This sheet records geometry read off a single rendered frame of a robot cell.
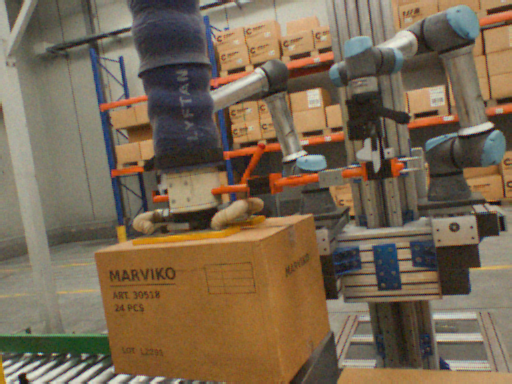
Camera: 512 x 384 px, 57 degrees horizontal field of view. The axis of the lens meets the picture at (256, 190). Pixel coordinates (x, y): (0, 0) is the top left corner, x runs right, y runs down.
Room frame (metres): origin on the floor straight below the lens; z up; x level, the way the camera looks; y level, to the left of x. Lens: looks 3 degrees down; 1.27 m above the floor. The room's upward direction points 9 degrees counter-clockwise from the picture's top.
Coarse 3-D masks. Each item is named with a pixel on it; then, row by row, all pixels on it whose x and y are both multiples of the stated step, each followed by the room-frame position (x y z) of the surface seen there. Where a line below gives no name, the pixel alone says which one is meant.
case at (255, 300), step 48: (240, 240) 1.24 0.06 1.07; (288, 240) 1.36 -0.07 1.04; (144, 288) 1.40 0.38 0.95; (192, 288) 1.32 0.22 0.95; (240, 288) 1.25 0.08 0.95; (288, 288) 1.31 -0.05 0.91; (144, 336) 1.41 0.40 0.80; (192, 336) 1.33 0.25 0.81; (240, 336) 1.26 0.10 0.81; (288, 336) 1.27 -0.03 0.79
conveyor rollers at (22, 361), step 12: (12, 360) 2.15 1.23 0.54; (24, 360) 2.11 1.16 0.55; (36, 360) 2.07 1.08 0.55; (48, 360) 2.10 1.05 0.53; (60, 360) 2.06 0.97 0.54; (72, 360) 2.02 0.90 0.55; (84, 360) 2.06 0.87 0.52; (96, 360) 2.00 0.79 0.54; (108, 360) 1.96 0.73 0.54; (12, 372) 2.03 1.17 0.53; (36, 372) 1.94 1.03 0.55; (48, 372) 1.92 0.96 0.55; (60, 372) 1.93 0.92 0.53; (72, 372) 1.89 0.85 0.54; (84, 372) 1.93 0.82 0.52; (96, 372) 1.88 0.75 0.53; (108, 372) 1.83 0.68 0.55
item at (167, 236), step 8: (200, 224) 1.40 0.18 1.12; (160, 232) 1.52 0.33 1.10; (168, 232) 1.47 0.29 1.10; (176, 232) 1.45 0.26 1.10; (184, 232) 1.42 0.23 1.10; (192, 232) 1.39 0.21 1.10; (200, 232) 1.38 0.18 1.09; (208, 232) 1.37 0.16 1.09; (216, 232) 1.34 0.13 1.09; (224, 232) 1.33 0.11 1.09; (232, 232) 1.37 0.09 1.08; (136, 240) 1.47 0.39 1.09; (144, 240) 1.45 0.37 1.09; (152, 240) 1.44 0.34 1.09; (160, 240) 1.43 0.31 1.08; (168, 240) 1.41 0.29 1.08; (176, 240) 1.40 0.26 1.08; (184, 240) 1.39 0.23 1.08; (192, 240) 1.38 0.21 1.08
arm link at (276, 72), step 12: (276, 60) 1.89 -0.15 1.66; (264, 72) 1.83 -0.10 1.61; (276, 72) 1.84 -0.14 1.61; (288, 72) 1.91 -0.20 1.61; (228, 84) 1.82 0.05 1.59; (240, 84) 1.81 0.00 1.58; (252, 84) 1.82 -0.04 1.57; (264, 84) 1.84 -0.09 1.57; (276, 84) 1.87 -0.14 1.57; (216, 96) 1.78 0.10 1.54; (228, 96) 1.79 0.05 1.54; (240, 96) 1.82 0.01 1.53; (216, 108) 1.79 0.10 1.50
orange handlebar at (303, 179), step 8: (360, 168) 1.28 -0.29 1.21; (400, 168) 1.24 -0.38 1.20; (296, 176) 1.35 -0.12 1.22; (304, 176) 1.34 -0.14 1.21; (312, 176) 1.33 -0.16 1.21; (344, 176) 1.29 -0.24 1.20; (352, 176) 1.28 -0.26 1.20; (360, 176) 1.28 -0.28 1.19; (280, 184) 1.37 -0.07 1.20; (288, 184) 1.36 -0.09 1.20; (296, 184) 1.36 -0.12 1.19; (304, 184) 1.35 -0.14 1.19; (216, 192) 1.46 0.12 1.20; (224, 192) 1.45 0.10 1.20; (232, 192) 1.45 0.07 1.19; (160, 200) 1.56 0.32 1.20; (168, 200) 1.55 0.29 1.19
